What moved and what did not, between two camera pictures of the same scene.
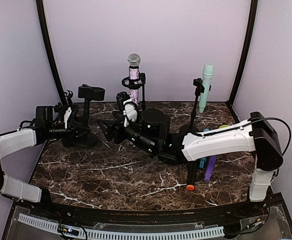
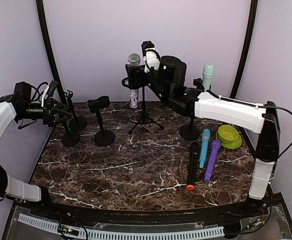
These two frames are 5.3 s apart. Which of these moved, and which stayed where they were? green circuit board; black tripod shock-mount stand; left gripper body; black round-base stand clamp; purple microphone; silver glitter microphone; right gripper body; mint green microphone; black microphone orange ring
Moved: black round-base stand clamp; right gripper body; left gripper body
Stayed: black microphone orange ring; green circuit board; purple microphone; mint green microphone; silver glitter microphone; black tripod shock-mount stand
